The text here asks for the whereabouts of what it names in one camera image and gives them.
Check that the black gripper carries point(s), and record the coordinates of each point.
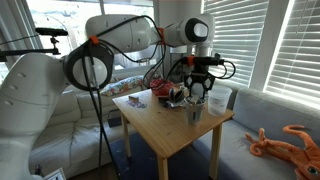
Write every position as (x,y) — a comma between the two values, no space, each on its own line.
(199,71)

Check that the small wooden chip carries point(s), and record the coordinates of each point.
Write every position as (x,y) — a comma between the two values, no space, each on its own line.
(195,100)

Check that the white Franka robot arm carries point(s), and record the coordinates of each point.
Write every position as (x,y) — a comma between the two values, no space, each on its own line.
(30,93)

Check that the clear plastic cup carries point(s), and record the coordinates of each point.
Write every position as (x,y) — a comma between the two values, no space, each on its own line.
(218,101)

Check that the silver metal cup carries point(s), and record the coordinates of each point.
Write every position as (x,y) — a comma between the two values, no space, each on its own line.
(194,115)

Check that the dark crumpled wrapper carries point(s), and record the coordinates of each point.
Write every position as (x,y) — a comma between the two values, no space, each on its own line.
(165,101)

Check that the light wooden side table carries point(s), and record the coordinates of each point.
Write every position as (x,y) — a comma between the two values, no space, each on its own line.
(166,126)

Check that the white window blind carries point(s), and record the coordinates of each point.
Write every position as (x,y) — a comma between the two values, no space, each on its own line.
(238,36)
(296,50)

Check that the blue purple flat sticker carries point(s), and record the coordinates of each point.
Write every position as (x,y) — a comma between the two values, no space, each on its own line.
(136,104)

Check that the small brown block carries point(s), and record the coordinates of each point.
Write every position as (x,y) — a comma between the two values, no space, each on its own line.
(134,98)

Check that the grey fabric sofa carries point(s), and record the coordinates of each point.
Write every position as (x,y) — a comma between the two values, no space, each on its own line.
(266,120)

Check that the floral pillow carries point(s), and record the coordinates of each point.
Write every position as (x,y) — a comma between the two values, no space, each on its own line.
(121,86)

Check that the dark blue box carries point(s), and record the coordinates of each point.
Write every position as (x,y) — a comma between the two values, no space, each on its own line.
(114,118)

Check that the dark blue floor mat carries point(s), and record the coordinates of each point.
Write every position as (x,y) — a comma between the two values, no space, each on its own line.
(143,160)

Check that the orange squid plush toy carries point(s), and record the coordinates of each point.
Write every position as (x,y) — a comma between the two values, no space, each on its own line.
(293,150)

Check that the white leather sofa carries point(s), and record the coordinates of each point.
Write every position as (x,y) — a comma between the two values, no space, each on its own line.
(60,133)

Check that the large glass window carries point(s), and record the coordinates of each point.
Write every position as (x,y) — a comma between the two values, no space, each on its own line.
(60,13)

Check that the white paper sheet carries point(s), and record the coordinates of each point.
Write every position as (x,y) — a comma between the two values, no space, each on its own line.
(55,175)

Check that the small black floor item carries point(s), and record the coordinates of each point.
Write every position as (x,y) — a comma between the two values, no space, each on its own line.
(38,170)

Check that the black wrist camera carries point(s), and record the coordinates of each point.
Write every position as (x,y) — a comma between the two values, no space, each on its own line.
(208,61)

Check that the black camera on stand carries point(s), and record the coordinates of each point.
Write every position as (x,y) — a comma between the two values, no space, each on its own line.
(51,31)

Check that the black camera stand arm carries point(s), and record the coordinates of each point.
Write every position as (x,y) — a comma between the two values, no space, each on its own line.
(30,51)

